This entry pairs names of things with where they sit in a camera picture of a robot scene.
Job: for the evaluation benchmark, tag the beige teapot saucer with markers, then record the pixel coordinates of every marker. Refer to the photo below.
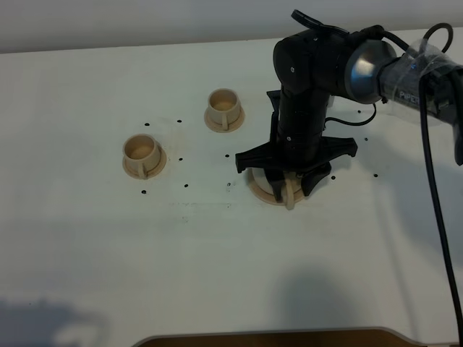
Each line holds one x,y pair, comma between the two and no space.
290,198

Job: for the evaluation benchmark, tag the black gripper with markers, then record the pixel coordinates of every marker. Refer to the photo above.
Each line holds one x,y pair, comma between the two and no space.
311,160

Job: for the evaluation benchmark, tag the beige teacup front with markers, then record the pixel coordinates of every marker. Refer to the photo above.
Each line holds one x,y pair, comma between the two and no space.
142,151

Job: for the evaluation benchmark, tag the beige teapot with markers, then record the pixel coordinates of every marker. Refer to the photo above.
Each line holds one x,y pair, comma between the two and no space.
290,181

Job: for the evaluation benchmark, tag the beige teacup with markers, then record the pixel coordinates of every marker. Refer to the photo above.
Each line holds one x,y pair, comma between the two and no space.
142,151
223,100

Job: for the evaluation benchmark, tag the beige saucer front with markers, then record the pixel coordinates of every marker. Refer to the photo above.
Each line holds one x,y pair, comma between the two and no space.
149,174

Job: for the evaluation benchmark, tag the beige teacup rear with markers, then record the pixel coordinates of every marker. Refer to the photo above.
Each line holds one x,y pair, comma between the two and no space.
223,100

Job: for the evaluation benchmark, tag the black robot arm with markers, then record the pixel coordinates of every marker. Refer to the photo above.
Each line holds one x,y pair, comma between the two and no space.
366,66

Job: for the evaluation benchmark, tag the beige saucer rear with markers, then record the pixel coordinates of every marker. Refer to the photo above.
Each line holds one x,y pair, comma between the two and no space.
224,121

